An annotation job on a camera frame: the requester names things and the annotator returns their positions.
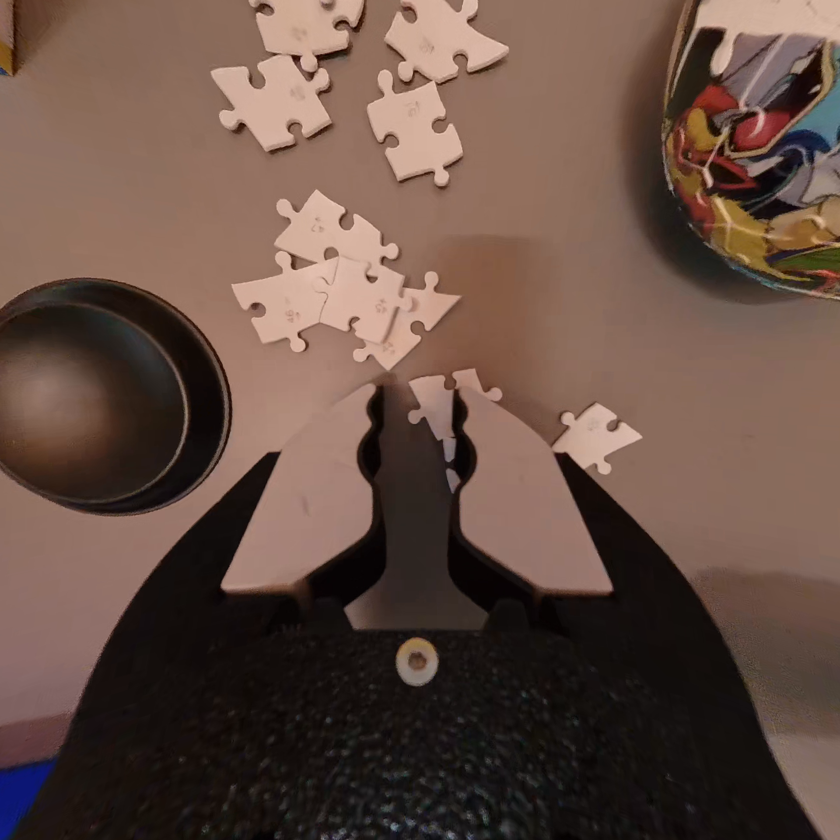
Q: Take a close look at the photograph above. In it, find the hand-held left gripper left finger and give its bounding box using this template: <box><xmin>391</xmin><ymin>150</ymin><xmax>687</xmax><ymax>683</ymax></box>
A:
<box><xmin>220</xmin><ymin>382</ymin><xmax>388</xmax><ymax>618</ymax></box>

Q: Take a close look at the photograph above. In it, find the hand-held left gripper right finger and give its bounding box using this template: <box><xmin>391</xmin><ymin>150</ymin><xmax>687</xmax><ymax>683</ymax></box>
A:
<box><xmin>448</xmin><ymin>386</ymin><xmax>616</xmax><ymax>616</ymax></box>

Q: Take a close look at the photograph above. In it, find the single white curved jigsaw piece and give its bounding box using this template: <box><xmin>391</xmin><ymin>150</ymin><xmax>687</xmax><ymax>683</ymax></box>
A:
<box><xmin>407</xmin><ymin>374</ymin><xmax>460</xmax><ymax>493</ymax></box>

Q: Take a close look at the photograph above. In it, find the pile of puzzle pieces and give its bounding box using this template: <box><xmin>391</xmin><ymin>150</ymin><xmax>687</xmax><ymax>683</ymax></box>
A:
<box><xmin>210</xmin><ymin>0</ymin><xmax>644</xmax><ymax>476</ymax></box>

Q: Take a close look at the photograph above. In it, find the half-built colourful puzzle ball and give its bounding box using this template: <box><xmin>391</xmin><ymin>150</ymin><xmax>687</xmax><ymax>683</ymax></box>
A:
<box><xmin>661</xmin><ymin>0</ymin><xmax>840</xmax><ymax>301</ymax></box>

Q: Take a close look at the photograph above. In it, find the black round ball stand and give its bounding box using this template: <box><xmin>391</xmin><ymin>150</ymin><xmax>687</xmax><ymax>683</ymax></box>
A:
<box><xmin>0</xmin><ymin>277</ymin><xmax>232</xmax><ymax>516</ymax></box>

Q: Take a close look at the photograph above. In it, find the blue plastic bin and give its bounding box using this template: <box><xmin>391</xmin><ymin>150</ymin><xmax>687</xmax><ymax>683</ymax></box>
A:
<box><xmin>0</xmin><ymin>760</ymin><xmax>59</xmax><ymax>840</ymax></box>

